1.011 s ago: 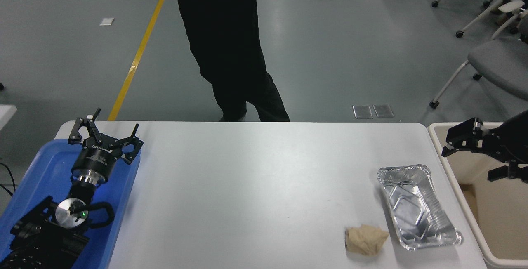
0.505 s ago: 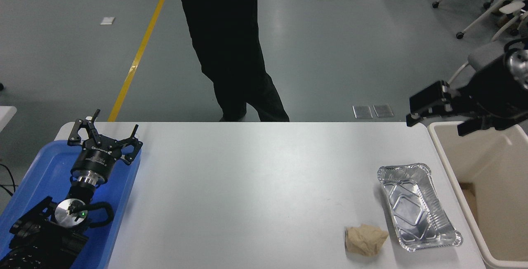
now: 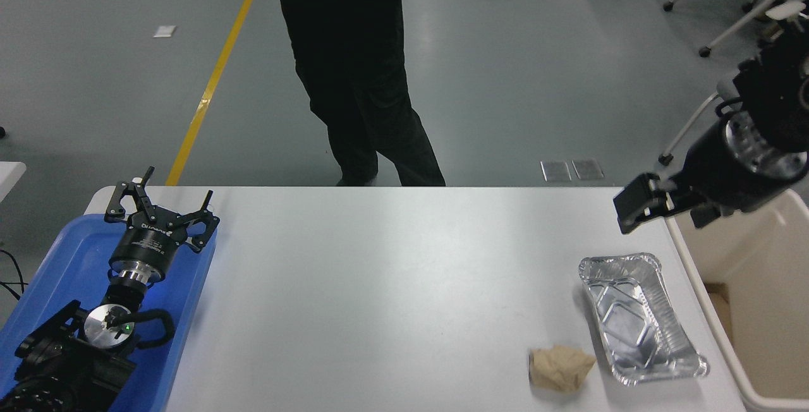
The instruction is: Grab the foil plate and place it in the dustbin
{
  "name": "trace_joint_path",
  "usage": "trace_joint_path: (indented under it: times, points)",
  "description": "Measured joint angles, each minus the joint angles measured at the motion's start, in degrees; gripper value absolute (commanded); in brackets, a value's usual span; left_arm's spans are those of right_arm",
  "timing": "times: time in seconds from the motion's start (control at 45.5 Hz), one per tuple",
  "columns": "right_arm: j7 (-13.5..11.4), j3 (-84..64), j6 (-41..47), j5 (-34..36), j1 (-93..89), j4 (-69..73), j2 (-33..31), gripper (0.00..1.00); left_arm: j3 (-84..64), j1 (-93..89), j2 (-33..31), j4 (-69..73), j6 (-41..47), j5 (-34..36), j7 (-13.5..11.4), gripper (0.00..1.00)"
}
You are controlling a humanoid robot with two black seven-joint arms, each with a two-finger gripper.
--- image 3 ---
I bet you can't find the silver foil tray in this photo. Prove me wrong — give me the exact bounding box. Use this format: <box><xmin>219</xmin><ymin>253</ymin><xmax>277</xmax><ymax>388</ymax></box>
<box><xmin>578</xmin><ymin>252</ymin><xmax>710</xmax><ymax>387</ymax></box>

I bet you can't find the grey seat office chair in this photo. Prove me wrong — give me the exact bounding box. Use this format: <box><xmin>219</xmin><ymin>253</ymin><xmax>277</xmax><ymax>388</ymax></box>
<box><xmin>658</xmin><ymin>80</ymin><xmax>737</xmax><ymax>166</ymax></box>

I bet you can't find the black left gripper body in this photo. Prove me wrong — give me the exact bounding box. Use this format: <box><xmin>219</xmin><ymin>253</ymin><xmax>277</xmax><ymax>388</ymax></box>
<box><xmin>110</xmin><ymin>206</ymin><xmax>190</xmax><ymax>274</ymax></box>

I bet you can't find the crumpled tan paper ball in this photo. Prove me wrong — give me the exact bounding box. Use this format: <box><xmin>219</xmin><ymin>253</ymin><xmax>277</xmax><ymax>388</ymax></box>
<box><xmin>528</xmin><ymin>344</ymin><xmax>597</xmax><ymax>394</ymax></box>

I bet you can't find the black cable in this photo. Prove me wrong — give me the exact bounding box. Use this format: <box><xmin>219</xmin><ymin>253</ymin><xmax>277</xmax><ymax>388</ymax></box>
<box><xmin>0</xmin><ymin>249</ymin><xmax>27</xmax><ymax>302</ymax></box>

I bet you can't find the blue plastic tray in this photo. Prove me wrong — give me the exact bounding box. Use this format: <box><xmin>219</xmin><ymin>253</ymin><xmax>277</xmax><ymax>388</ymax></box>
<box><xmin>0</xmin><ymin>213</ymin><xmax>217</xmax><ymax>412</ymax></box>

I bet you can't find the large pale bin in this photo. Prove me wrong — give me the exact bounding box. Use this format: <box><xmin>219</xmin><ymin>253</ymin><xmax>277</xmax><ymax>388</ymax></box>
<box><xmin>660</xmin><ymin>188</ymin><xmax>809</xmax><ymax>412</ymax></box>

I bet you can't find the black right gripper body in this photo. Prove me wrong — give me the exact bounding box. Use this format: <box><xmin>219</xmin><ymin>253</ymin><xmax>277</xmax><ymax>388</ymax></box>
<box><xmin>670</xmin><ymin>118</ymin><xmax>808</xmax><ymax>214</ymax></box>

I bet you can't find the yellow floor tape line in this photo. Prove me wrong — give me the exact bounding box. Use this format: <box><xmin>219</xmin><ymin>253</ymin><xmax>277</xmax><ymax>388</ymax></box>
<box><xmin>166</xmin><ymin>0</ymin><xmax>267</xmax><ymax>186</ymax></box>

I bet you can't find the small white side table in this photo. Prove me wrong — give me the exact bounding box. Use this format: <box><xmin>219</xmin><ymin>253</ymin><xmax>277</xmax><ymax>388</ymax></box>
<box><xmin>0</xmin><ymin>161</ymin><xmax>27</xmax><ymax>201</ymax></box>

